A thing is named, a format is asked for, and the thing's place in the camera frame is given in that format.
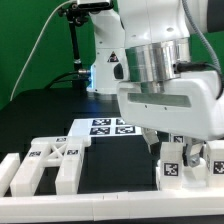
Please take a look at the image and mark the white chair seat part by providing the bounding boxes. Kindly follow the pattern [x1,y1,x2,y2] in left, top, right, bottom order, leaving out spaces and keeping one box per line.
[154,159,224,192]

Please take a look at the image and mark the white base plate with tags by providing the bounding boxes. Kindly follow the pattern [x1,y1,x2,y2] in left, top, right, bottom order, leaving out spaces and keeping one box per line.
[68,117,141,137]

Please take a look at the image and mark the black camera stand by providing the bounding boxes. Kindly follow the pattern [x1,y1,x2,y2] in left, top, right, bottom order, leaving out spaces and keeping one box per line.
[58,0,114,90]

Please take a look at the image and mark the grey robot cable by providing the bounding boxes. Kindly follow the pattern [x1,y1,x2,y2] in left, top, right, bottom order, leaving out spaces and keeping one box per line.
[181,0,224,98]

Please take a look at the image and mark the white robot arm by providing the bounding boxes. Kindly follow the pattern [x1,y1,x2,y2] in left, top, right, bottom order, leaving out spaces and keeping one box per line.
[115,0,224,167]

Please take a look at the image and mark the white chair back part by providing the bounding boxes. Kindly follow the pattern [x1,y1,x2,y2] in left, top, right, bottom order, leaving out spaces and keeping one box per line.
[10,136,91,197]

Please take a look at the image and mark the white cable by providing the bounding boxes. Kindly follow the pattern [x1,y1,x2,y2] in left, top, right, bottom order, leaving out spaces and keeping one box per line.
[9,0,78,102]

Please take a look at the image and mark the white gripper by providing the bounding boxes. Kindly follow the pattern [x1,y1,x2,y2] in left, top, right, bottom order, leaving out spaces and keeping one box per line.
[117,71,224,167]

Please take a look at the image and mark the black cables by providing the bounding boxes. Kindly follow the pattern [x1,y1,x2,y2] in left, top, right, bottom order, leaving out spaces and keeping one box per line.
[45,69,92,90]

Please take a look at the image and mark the white U-shaped fence frame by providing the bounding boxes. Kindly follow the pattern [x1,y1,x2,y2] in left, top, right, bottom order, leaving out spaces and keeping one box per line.
[0,153,224,223]

